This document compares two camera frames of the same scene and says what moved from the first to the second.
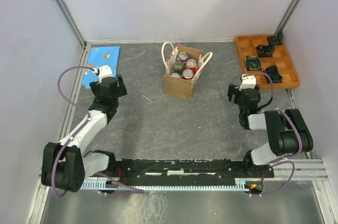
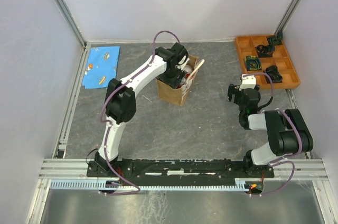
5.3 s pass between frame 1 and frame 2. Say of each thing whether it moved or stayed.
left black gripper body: moved
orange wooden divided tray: stayed
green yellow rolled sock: stayed
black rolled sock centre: stayed
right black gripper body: stayed
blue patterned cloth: stayed
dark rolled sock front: stayed
